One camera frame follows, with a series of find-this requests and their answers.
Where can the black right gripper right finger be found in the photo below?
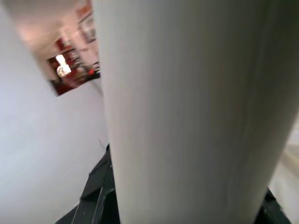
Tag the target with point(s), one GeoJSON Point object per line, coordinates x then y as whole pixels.
{"type": "Point", "coordinates": [273, 210]}

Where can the white plastic table leg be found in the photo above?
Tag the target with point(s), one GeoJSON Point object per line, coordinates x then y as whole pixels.
{"type": "Point", "coordinates": [187, 105]}

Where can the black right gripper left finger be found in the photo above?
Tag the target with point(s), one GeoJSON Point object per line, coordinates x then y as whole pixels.
{"type": "Point", "coordinates": [100, 198]}

